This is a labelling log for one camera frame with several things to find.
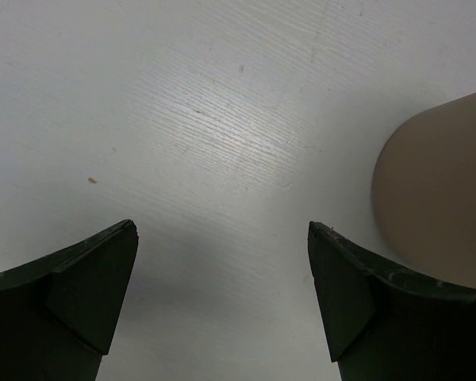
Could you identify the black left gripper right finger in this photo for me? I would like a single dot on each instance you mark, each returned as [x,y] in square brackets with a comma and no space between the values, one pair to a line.
[384,321]

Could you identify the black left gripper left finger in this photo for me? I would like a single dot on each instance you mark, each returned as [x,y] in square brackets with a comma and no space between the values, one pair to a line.
[58,314]

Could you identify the brown cylindrical bin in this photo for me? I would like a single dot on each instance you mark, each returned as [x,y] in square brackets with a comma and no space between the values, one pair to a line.
[424,191]

